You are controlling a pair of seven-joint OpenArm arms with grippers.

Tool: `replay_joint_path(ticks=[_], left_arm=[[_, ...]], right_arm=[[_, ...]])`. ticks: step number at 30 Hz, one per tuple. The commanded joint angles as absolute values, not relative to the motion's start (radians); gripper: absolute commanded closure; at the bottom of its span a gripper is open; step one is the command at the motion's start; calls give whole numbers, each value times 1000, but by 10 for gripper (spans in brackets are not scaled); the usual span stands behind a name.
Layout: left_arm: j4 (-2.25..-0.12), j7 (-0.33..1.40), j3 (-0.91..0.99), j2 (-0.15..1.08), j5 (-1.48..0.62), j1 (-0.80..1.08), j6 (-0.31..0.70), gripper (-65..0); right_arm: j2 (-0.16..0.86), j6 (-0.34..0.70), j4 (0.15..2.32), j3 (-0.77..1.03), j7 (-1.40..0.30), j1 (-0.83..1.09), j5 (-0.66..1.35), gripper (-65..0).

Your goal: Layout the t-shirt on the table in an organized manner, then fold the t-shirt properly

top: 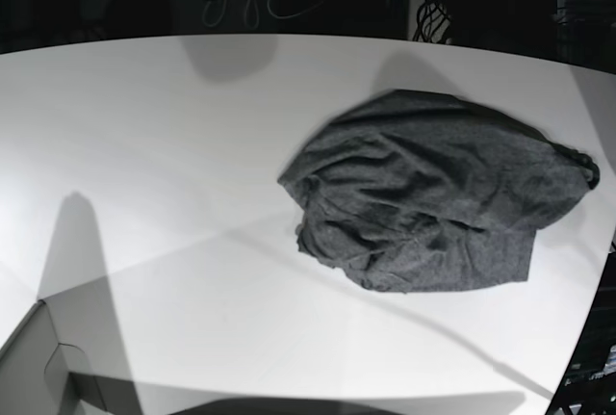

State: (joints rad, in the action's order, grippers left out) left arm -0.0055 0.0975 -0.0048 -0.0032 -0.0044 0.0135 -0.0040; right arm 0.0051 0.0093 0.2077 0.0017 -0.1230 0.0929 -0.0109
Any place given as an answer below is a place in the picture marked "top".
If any dark grey t-shirt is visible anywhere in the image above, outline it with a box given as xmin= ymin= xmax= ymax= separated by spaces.
xmin=278 ymin=90 xmax=601 ymax=294

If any black cable bundle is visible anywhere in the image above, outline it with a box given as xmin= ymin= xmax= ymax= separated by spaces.
xmin=414 ymin=0 xmax=453 ymax=44

